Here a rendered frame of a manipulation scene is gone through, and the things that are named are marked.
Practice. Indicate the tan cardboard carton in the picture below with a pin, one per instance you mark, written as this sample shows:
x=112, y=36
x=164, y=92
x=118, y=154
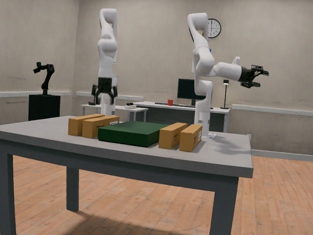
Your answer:
x=190, y=138
x=169, y=136
x=90, y=126
x=75, y=124

